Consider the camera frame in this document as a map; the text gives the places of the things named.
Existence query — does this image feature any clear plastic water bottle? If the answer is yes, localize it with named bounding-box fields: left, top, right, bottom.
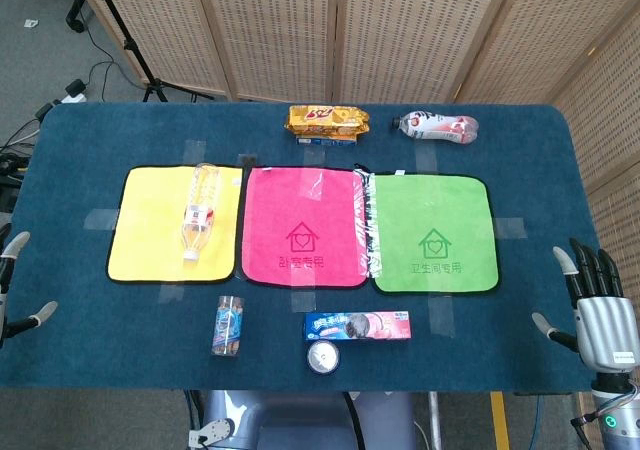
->
left=180, top=163, right=223, bottom=263

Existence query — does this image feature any yellow biscuit pack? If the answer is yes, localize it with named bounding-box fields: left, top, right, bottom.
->
left=284, top=103, right=372, bottom=139

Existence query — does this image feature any pink label drink bottle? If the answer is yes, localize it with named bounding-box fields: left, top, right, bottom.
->
left=390, top=110, right=481, bottom=147

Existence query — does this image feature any blue pink Oreo box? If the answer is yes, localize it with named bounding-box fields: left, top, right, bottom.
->
left=304, top=310, right=413, bottom=342

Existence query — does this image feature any grey robot torso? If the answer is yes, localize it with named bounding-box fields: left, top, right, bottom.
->
left=186, top=389, right=417, bottom=450

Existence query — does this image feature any wicker folding screen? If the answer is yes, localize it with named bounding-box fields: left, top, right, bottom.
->
left=69, top=0, right=640, bottom=291

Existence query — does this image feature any black floor cable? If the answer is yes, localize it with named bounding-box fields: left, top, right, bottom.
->
left=79, top=58, right=147, bottom=90

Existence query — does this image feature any clear cookie jar blue label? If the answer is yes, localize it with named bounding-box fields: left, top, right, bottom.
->
left=210, top=294, right=246, bottom=358

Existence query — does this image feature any blue drink can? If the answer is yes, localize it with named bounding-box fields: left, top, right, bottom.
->
left=305, top=340, right=342, bottom=376

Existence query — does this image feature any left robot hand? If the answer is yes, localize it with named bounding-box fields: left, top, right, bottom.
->
left=0, top=229, right=59, bottom=349

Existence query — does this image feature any dark blue table cover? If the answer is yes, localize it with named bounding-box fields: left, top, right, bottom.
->
left=0, top=100, right=609, bottom=397

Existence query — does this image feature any crinkled clear tape strip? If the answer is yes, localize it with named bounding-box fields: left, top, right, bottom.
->
left=352, top=166, right=384, bottom=279

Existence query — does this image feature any black office chair base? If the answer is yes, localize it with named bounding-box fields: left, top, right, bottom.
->
left=33, top=0, right=101, bottom=34

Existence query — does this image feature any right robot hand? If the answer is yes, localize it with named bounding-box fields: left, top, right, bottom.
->
left=531, top=237, right=640, bottom=373

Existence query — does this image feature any pink cloth with house print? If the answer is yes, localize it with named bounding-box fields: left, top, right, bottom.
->
left=240, top=165, right=374, bottom=290

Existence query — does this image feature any black tripod stand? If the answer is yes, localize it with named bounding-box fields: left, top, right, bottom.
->
left=87, top=0, right=216, bottom=104

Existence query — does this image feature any white power strip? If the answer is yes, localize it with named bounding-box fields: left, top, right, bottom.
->
left=60, top=78, right=89, bottom=105

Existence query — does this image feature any green cloth with house print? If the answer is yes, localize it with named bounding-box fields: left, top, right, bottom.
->
left=367, top=171, right=502, bottom=296

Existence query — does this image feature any yellow cloth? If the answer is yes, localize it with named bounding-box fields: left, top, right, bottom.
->
left=106, top=164, right=245, bottom=286

